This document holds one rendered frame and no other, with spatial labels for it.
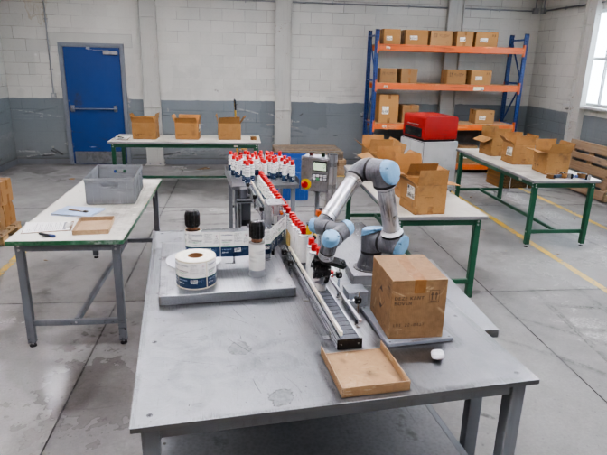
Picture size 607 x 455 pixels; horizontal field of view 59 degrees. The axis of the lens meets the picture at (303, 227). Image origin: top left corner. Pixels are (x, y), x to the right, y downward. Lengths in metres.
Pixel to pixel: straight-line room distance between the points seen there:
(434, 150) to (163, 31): 5.27
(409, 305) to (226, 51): 8.54
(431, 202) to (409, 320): 2.31
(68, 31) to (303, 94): 4.29
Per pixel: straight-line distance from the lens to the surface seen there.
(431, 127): 8.29
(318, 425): 2.89
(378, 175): 2.62
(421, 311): 2.34
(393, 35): 10.01
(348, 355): 2.25
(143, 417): 1.97
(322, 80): 10.52
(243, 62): 10.40
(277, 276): 2.85
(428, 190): 4.50
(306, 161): 2.94
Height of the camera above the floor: 1.98
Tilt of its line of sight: 17 degrees down
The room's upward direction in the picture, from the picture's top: 1 degrees clockwise
